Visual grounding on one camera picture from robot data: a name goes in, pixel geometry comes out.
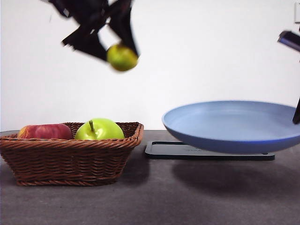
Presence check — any black flat tray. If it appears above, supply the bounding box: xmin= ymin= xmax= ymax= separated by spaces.
xmin=144 ymin=141 xmax=275 ymax=161

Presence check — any red apple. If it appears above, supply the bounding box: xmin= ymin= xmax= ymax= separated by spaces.
xmin=17 ymin=123 xmax=73 ymax=140

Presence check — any yellow lemon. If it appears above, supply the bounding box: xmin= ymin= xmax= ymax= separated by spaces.
xmin=106 ymin=44 xmax=139 ymax=72

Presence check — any blue plate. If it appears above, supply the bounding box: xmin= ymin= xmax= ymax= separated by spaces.
xmin=161 ymin=100 xmax=300 ymax=155

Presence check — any green apple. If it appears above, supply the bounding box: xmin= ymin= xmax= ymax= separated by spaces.
xmin=74 ymin=118 xmax=125 ymax=141

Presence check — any brown wicker basket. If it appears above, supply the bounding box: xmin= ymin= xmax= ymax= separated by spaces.
xmin=0 ymin=121 xmax=144 ymax=187

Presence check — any white wall plate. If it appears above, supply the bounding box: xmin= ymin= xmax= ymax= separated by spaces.
xmin=293 ymin=3 xmax=300 ymax=24

